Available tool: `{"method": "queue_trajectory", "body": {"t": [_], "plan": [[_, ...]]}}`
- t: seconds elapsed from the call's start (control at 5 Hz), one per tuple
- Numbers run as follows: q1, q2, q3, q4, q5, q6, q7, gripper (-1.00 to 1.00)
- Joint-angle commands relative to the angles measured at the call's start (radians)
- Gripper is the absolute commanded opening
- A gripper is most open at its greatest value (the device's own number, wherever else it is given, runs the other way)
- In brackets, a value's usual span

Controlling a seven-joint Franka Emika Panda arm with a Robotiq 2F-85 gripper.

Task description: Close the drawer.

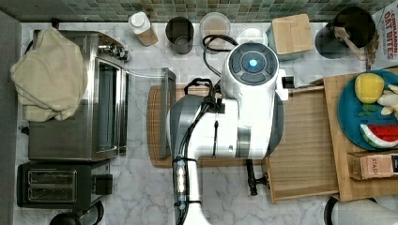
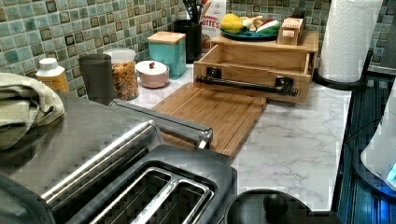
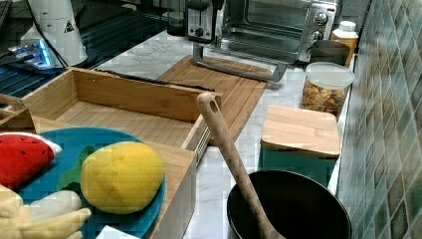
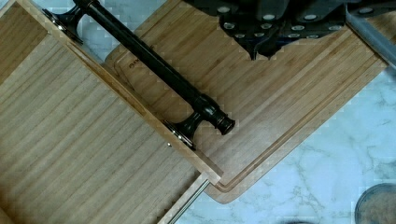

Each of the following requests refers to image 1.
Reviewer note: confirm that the wooden drawer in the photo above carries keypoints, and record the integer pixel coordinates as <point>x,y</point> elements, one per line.
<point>303,165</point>

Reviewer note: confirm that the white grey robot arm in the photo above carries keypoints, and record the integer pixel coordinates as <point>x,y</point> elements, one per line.
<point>245,122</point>

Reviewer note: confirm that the wooden cutting board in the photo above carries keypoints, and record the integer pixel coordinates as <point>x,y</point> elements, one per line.
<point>158,103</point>

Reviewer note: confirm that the dark grey cup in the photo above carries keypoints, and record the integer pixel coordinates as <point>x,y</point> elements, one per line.
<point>179,32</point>

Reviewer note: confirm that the clear round container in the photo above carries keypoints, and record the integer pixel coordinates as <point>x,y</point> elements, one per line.
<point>213,23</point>

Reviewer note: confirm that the white round lid container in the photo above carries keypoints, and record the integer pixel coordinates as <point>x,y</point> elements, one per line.
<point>252,34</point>

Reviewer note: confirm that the stainless toaster oven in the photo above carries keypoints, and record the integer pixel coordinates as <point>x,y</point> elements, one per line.
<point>98,129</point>

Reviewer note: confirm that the bottle with white cap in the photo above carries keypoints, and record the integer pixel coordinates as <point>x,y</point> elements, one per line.
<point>142,28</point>

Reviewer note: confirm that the black round kettle base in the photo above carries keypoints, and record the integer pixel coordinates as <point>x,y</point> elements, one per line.
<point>91,216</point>

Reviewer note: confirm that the beige cloth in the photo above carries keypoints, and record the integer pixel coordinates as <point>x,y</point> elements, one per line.
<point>51,79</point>

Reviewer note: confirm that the black two-slot toaster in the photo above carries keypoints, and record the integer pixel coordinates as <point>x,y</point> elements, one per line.
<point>63,185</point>

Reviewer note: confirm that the blue plate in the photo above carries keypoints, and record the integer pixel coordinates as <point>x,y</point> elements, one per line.
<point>352,113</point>

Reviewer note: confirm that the wooden spatula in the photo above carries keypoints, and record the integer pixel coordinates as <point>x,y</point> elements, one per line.
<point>341,34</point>

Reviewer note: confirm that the wooden cabinet top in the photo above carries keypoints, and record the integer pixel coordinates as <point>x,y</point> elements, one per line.
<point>349,189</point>

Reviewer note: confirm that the yellow toy lemon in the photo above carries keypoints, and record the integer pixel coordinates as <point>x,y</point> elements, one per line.
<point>369,87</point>

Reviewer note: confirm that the brown tea box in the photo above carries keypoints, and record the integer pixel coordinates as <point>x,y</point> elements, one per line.
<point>364,166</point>

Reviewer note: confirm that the toy watermelon slice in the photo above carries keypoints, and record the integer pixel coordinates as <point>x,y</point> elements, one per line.
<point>380,136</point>

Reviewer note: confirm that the black utensil holder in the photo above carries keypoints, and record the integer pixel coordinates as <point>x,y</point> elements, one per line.
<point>359,26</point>

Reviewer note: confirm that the white paper towel roll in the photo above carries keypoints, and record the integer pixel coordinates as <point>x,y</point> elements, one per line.
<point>362,212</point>

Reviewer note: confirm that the oat bites cereal box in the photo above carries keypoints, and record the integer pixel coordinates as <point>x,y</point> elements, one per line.
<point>382,50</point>

